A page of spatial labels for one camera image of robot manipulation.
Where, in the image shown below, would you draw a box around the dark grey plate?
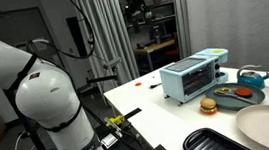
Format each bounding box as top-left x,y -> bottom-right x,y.
204,79 -> 268,114

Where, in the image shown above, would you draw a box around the wooden desk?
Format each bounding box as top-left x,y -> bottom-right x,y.
132,39 -> 179,74

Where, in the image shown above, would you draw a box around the toy burger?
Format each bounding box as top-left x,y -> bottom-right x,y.
198,97 -> 219,116

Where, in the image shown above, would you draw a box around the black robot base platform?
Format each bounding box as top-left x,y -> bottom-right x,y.
87,105 -> 168,150

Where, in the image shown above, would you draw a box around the yellow black clamp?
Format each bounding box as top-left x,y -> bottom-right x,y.
104,114 -> 127,131

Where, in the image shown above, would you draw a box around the white curtain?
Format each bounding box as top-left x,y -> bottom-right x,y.
65,0 -> 142,92

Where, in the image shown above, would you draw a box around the yellow handled scissors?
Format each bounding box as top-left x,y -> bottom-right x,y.
212,84 -> 257,110

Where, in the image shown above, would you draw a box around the teal kettle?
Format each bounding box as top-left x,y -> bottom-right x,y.
234,62 -> 269,92

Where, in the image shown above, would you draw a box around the grey door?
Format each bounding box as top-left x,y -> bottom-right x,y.
0,5 -> 65,77

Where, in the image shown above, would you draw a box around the black wall panel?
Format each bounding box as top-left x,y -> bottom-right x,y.
65,15 -> 88,59

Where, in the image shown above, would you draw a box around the black toaster power cord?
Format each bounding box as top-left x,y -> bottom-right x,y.
149,82 -> 163,89

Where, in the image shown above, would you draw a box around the red toy disc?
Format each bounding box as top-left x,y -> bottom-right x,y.
234,86 -> 254,99

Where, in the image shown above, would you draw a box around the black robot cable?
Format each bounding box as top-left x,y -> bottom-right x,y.
20,0 -> 156,150

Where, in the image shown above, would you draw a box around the light blue toaster oven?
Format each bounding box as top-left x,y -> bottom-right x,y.
156,45 -> 235,107

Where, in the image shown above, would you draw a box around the metal shelf unit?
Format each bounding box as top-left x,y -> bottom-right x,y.
120,0 -> 180,54

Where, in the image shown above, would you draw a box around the grey camera on stand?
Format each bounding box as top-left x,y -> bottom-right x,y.
84,55 -> 126,91

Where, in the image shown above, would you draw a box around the black tray bowl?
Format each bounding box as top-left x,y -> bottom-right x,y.
181,122 -> 256,150

